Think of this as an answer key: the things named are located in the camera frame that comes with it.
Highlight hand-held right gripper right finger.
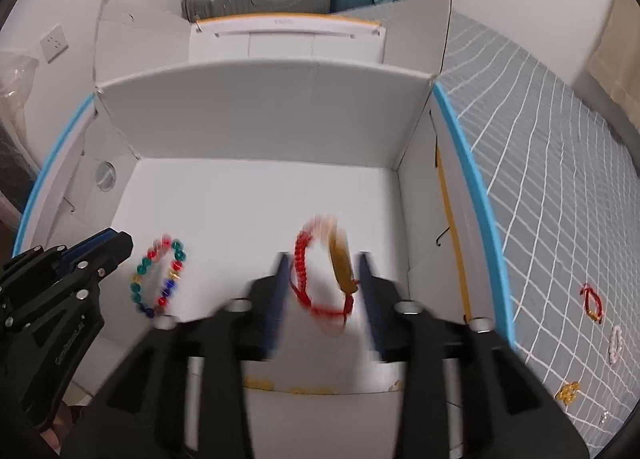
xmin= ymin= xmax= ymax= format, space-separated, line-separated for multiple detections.
xmin=357 ymin=251 xmax=586 ymax=459

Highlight thin red cord bracelet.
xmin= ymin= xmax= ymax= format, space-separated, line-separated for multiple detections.
xmin=580 ymin=283 xmax=605 ymax=324

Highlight multicolour bead bracelet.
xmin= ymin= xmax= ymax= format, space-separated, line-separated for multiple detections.
xmin=129 ymin=236 xmax=188 ymax=321

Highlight clear plastic bag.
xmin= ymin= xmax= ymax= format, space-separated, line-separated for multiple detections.
xmin=0 ymin=52 xmax=40 ymax=105

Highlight pink bead bracelet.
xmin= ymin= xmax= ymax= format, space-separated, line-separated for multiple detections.
xmin=607 ymin=325 xmax=623 ymax=365

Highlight white wall socket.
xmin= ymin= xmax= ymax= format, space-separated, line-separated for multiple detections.
xmin=40 ymin=24 xmax=68 ymax=62

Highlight red braided bracelet gold tube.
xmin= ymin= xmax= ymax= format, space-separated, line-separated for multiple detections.
xmin=290 ymin=213 xmax=361 ymax=335

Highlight grey checked bedsheet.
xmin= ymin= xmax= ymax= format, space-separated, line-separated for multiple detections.
xmin=435 ymin=9 xmax=640 ymax=455

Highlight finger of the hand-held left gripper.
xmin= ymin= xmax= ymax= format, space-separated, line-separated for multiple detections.
xmin=55 ymin=231 xmax=134 ymax=305
xmin=0 ymin=229 xmax=119 ymax=290

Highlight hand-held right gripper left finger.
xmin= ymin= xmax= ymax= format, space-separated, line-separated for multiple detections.
xmin=62 ymin=253 xmax=292 ymax=459

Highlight white cardboard box blue edges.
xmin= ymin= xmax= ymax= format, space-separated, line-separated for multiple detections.
xmin=12 ymin=0 xmax=518 ymax=400

